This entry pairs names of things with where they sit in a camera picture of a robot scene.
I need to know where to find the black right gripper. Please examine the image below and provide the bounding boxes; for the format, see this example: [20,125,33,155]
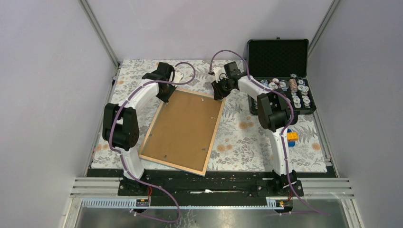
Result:
[211,77,234,101]

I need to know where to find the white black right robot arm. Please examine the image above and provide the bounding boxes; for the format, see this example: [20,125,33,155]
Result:
[208,62,297,196]

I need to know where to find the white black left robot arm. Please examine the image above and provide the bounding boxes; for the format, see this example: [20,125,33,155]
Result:
[102,62,182,195]

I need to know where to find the floral tablecloth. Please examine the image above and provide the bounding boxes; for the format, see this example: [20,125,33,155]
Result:
[111,60,327,173]

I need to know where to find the black poker chip case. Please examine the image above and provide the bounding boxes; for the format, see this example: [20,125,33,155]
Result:
[246,38,317,114]

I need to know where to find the brown poker chip stack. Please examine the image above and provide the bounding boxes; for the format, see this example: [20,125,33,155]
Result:
[288,78,298,93]

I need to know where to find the blue yellow toy car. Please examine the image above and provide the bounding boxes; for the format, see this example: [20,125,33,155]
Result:
[287,129,299,147]

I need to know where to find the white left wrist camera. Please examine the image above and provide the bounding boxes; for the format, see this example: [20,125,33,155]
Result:
[171,71,184,85]

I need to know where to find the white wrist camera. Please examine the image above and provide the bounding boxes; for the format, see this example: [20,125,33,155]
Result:
[213,67,227,83]
[171,71,184,85]

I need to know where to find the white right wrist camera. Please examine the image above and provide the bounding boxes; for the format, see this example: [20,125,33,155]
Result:
[213,67,227,83]

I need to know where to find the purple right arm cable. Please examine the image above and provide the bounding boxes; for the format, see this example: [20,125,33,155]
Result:
[209,49,330,216]

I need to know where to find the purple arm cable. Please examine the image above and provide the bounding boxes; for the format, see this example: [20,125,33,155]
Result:
[108,61,196,223]
[209,49,330,216]

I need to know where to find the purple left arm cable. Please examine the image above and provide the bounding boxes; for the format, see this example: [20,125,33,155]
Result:
[108,61,196,223]

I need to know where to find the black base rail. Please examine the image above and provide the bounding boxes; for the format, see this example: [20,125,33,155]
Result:
[118,170,304,207]

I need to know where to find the aluminium frame rails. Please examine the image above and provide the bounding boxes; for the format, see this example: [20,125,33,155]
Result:
[70,176,354,199]

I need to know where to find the white slotted cable duct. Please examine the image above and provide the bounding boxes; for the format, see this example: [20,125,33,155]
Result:
[81,197,286,210]

